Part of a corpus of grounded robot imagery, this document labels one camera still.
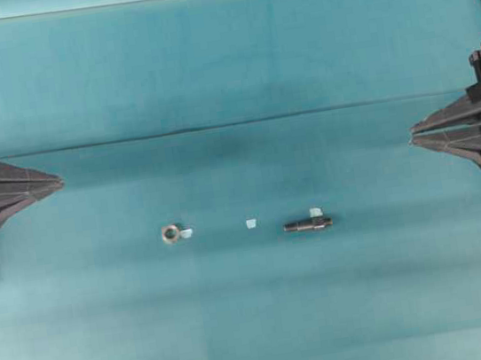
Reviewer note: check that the dark metal threaded shaft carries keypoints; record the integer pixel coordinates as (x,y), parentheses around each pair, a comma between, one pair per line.
(311,224)

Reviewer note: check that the right pale tape marker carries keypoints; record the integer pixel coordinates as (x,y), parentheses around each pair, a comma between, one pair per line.
(315,212)

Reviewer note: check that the pale tape marker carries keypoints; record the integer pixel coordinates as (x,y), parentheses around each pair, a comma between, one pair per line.
(251,223)
(186,233)
(315,212)

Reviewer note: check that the left pale tape marker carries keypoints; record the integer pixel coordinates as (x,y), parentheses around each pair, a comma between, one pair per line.
(186,233)

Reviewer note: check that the teal table cloth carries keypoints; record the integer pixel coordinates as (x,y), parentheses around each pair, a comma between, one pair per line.
(176,114)

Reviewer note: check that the middle pale tape marker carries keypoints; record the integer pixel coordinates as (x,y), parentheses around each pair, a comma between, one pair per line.
(251,223)

